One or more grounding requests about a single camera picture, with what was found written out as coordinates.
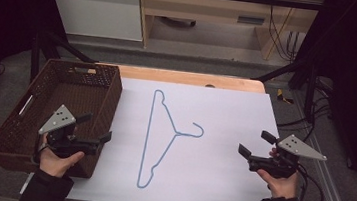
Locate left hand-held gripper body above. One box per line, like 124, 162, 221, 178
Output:
35, 101, 103, 162

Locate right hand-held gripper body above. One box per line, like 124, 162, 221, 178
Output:
245, 129, 330, 184

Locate brown woven basket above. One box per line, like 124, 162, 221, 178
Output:
0, 53, 126, 182

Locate blue wire clothes hanger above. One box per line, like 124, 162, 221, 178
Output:
136, 87, 209, 195

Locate person's right hand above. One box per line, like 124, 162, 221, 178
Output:
254, 145, 303, 201

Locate person's left hand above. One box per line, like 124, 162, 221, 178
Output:
37, 132, 87, 182

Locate white table sheet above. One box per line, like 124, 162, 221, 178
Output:
64, 72, 284, 201

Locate yellow and black tool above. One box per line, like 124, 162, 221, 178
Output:
275, 88, 296, 106

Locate black metal stand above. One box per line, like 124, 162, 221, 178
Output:
27, 29, 102, 90
247, 52, 321, 125

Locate white cabinet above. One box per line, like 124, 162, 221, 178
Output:
37, 0, 148, 43

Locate light wooden desk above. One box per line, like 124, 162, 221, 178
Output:
131, 0, 326, 67

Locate black floor cables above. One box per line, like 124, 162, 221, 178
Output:
275, 72, 338, 145

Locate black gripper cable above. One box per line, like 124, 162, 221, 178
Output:
292, 162, 328, 201

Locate aluminium rail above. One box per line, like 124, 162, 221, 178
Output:
281, 91, 357, 201

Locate black hanging cables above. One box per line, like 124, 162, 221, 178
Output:
260, 0, 308, 64

